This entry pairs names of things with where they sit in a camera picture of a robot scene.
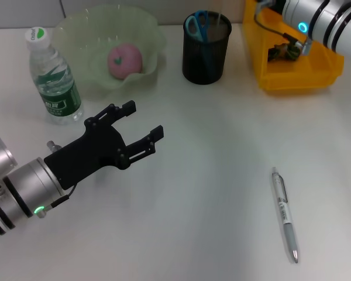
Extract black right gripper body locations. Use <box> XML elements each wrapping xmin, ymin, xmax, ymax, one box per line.
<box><xmin>269</xmin><ymin>0</ymin><xmax>286</xmax><ymax>14</ymax></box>

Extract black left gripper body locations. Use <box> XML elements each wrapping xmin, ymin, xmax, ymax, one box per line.
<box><xmin>43</xmin><ymin>116</ymin><xmax>128</xmax><ymax>190</ymax></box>

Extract green plastic wrapper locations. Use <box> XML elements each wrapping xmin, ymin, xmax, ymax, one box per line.
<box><xmin>267</xmin><ymin>42</ymin><xmax>301</xmax><ymax>62</ymax></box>

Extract pink toy peach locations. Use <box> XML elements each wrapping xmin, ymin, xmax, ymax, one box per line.
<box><xmin>107</xmin><ymin>42</ymin><xmax>143</xmax><ymax>80</ymax></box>

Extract clear green-label water bottle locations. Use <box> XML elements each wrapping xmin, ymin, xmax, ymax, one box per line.
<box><xmin>25</xmin><ymin>26</ymin><xmax>84</xmax><ymax>126</ymax></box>

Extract blue scissors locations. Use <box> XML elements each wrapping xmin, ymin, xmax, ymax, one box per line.
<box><xmin>186</xmin><ymin>9</ymin><xmax>216</xmax><ymax>76</ymax></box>

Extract clear silver ballpoint pen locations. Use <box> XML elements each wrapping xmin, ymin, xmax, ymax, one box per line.
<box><xmin>271</xmin><ymin>166</ymin><xmax>299</xmax><ymax>264</ymax></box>

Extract translucent green fruit plate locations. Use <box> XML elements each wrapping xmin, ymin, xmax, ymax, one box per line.
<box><xmin>51</xmin><ymin>4</ymin><xmax>168</xmax><ymax>97</ymax></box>

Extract black mesh pen cup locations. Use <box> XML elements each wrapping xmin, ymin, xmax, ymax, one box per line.
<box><xmin>183</xmin><ymin>11</ymin><xmax>232</xmax><ymax>85</ymax></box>

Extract yellow plastic bin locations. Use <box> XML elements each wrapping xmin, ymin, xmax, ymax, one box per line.
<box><xmin>242</xmin><ymin>0</ymin><xmax>346</xmax><ymax>91</ymax></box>

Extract left gripper cable with connector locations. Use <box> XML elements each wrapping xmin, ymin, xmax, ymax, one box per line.
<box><xmin>35</xmin><ymin>140</ymin><xmax>77</xmax><ymax>219</ymax></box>

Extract gripper cable with connector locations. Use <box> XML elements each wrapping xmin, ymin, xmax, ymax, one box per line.
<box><xmin>35</xmin><ymin>140</ymin><xmax>77</xmax><ymax>219</ymax></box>
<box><xmin>253</xmin><ymin>0</ymin><xmax>313</xmax><ymax>56</ymax></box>

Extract right gripper cable with connector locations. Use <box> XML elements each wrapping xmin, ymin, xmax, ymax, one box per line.
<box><xmin>253</xmin><ymin>0</ymin><xmax>313</xmax><ymax>56</ymax></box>

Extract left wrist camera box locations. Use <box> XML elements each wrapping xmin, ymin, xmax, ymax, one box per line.
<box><xmin>0</xmin><ymin>119</ymin><xmax>18</xmax><ymax>184</ymax></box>

